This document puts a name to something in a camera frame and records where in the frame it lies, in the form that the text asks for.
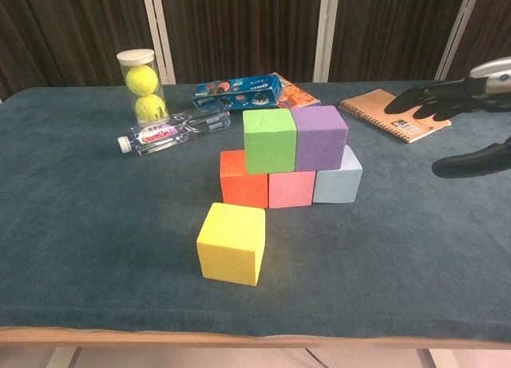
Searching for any purple foam cube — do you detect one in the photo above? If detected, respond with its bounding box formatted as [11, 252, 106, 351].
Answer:
[290, 105, 350, 172]

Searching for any white frame post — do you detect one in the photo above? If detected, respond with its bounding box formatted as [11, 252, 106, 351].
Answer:
[434, 0, 482, 80]
[312, 0, 340, 83]
[141, 0, 176, 85]

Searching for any brown spiral notebook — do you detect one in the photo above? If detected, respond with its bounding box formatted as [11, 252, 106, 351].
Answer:
[338, 88, 453, 144]

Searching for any clear tennis ball tube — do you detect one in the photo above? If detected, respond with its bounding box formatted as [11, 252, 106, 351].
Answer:
[116, 49, 168, 125]

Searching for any blue Oreo cookie box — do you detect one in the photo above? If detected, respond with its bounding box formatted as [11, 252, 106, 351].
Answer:
[191, 73, 285, 113]

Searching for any green foam cube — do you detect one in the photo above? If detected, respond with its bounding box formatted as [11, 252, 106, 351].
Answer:
[242, 108, 299, 175]

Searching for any white table leg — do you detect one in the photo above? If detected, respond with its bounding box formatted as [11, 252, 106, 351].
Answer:
[46, 346, 83, 368]
[422, 347, 460, 368]

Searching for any orange cracker box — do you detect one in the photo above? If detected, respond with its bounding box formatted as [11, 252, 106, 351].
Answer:
[275, 73, 322, 109]

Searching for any light blue foam cube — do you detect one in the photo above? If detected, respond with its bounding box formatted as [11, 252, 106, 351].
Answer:
[312, 144, 364, 204]

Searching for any yellow tennis ball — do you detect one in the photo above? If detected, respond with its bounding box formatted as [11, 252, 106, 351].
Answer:
[134, 94, 167, 122]
[126, 65, 158, 97]

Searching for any clear plastic water bottle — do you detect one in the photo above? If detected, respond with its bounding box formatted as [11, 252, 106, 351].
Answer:
[117, 110, 232, 156]

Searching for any pink foam cube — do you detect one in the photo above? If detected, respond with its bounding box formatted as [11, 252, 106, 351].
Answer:
[267, 170, 316, 209]

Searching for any orange foam cube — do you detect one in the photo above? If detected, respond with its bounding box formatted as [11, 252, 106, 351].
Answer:
[219, 149, 269, 209]

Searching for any dark blue table cloth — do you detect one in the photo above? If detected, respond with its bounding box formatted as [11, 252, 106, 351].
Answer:
[0, 79, 511, 341]

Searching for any yellow foam cube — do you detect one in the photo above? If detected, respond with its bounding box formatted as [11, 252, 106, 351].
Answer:
[196, 202, 267, 287]

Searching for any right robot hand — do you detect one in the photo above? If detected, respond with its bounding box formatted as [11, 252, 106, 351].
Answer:
[383, 56, 511, 180]

